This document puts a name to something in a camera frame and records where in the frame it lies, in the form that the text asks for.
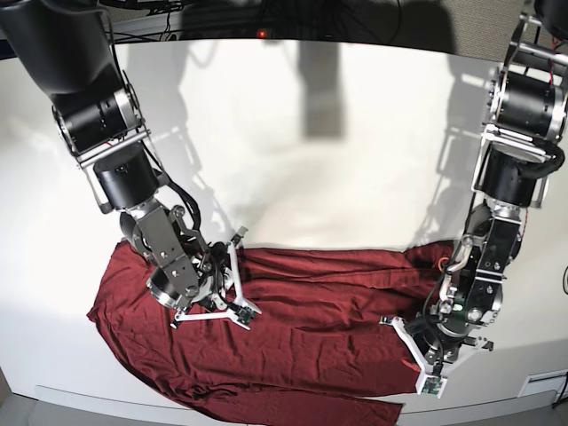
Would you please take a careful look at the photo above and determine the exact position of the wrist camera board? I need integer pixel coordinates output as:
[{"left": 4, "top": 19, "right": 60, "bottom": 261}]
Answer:
[
  {"left": 230, "top": 304, "right": 262, "bottom": 330},
  {"left": 415, "top": 372, "right": 448, "bottom": 398}
]

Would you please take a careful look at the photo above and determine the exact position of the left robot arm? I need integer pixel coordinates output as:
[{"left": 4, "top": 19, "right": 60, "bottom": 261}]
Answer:
[{"left": 382, "top": 1, "right": 567, "bottom": 397}]

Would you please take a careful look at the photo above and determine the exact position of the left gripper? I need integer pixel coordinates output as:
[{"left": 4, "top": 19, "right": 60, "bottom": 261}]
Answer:
[{"left": 379, "top": 314, "right": 494, "bottom": 380}]

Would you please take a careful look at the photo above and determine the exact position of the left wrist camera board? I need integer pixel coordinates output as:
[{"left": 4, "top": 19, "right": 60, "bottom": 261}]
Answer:
[{"left": 415, "top": 372, "right": 448, "bottom": 398}]

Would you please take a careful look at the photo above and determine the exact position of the dark red long-sleeve shirt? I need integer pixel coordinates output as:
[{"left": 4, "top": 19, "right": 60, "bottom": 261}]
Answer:
[{"left": 88, "top": 241, "right": 453, "bottom": 425}]

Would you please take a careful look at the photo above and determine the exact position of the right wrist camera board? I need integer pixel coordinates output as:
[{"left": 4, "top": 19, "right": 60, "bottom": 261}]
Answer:
[{"left": 230, "top": 304, "right": 262, "bottom": 330}]

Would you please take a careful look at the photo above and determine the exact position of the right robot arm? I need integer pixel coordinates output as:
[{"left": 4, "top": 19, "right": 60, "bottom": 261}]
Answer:
[{"left": 1, "top": 1, "right": 259, "bottom": 327}]

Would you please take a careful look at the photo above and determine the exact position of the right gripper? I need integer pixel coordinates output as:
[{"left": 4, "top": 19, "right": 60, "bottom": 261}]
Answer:
[{"left": 170, "top": 226, "right": 258, "bottom": 329}]

